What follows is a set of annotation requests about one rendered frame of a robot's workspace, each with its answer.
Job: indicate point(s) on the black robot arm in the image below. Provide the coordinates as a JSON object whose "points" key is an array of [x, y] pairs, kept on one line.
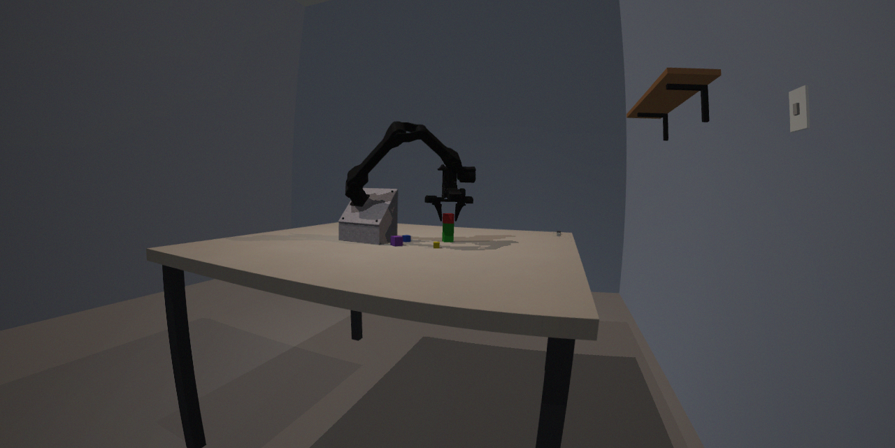
{"points": [[396, 135]]}

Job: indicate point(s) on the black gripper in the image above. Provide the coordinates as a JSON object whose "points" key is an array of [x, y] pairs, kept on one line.
{"points": [[437, 201]]}

